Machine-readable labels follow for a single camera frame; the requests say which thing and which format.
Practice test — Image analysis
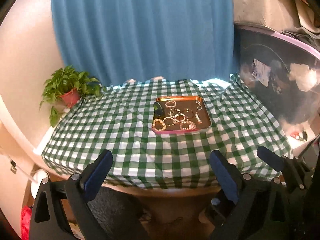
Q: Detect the red floral cushion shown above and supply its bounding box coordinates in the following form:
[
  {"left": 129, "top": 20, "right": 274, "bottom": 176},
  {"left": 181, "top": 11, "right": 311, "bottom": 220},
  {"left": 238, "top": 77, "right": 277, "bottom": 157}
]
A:
[{"left": 20, "top": 205, "right": 32, "bottom": 240}]

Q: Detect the black green smartwatch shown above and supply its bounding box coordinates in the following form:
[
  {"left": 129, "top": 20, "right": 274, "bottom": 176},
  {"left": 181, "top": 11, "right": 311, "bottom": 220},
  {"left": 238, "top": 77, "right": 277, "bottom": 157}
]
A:
[{"left": 153, "top": 101, "right": 164, "bottom": 118}]

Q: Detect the pink white bead bracelet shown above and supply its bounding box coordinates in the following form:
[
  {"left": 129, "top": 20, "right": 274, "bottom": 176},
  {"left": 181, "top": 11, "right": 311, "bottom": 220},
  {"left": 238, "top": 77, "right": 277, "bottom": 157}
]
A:
[{"left": 179, "top": 120, "right": 197, "bottom": 131}]

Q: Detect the yellow stone bead bracelet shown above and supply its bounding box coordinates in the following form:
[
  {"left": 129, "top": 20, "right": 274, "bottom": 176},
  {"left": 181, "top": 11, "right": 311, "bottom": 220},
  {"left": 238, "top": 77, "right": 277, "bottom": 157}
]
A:
[{"left": 152, "top": 118, "right": 167, "bottom": 132}]

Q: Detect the green plant in red pot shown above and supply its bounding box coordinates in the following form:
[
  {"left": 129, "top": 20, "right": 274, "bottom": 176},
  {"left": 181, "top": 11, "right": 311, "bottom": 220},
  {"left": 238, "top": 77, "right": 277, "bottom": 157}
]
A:
[{"left": 39, "top": 65, "right": 105, "bottom": 127}]

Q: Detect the clear plastic storage bin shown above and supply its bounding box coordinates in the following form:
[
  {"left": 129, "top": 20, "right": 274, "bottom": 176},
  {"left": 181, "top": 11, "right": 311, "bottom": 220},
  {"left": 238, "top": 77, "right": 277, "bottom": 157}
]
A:
[{"left": 234, "top": 25, "right": 319, "bottom": 135}]

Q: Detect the beige fabric bag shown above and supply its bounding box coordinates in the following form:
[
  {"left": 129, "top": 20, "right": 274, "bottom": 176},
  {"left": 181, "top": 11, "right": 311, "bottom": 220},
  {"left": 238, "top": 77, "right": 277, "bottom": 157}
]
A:
[{"left": 229, "top": 0, "right": 301, "bottom": 32}]

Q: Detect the green white checkered tablecloth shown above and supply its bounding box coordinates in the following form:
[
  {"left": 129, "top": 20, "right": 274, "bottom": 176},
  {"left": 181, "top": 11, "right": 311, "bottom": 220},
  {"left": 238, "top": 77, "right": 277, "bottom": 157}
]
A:
[{"left": 42, "top": 74, "right": 292, "bottom": 189}]

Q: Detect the blue curtain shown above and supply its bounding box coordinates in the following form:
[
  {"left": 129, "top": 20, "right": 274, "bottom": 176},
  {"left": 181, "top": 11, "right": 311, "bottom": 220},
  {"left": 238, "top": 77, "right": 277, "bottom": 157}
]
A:
[{"left": 51, "top": 0, "right": 238, "bottom": 86}]

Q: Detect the black white bead bracelet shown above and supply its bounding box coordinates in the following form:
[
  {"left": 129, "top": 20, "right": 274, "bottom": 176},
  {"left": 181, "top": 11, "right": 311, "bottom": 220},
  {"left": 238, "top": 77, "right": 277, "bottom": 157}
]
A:
[{"left": 163, "top": 116, "right": 177, "bottom": 127}]

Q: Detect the pale pink bead bracelet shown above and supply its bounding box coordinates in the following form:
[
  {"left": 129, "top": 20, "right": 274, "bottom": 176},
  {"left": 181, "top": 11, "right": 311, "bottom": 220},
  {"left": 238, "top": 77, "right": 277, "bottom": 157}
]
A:
[{"left": 172, "top": 108, "right": 186, "bottom": 123}]

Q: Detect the copper tray with pink rim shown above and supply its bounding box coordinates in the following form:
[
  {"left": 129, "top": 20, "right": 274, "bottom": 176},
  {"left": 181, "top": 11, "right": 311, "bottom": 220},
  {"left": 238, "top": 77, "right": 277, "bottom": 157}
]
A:
[{"left": 151, "top": 96, "right": 212, "bottom": 134}]

